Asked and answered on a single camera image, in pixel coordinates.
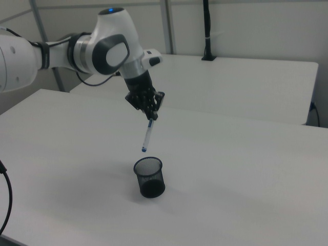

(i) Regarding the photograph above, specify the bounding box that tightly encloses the thick black loose cable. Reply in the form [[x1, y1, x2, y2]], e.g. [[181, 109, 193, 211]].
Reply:
[[0, 158, 13, 233]]

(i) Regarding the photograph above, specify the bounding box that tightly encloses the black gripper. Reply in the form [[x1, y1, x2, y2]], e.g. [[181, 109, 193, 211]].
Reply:
[[124, 71, 166, 121]]

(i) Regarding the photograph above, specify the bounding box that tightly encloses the black mesh pen cup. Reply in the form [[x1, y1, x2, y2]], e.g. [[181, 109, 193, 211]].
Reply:
[[133, 156, 167, 199]]

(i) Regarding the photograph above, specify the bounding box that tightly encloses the black cable beside background table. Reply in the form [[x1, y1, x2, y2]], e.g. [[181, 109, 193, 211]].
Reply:
[[310, 101, 321, 128]]

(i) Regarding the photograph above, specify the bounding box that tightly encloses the white background table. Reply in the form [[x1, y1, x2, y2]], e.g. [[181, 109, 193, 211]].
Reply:
[[69, 53, 319, 126]]

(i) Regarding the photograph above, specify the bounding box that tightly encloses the black cable on robot arm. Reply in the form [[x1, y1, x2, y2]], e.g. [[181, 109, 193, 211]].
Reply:
[[76, 71, 121, 87]]

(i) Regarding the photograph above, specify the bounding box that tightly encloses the white marker with blue cap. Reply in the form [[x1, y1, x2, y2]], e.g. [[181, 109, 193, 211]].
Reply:
[[140, 118, 155, 153]]

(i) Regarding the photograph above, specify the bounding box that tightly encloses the black strap on robot arm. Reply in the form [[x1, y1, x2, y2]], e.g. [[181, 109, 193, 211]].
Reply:
[[37, 42, 51, 70]]

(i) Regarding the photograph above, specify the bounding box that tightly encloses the black camera pole with clamp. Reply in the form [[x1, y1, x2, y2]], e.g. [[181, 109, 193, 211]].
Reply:
[[201, 0, 217, 62]]

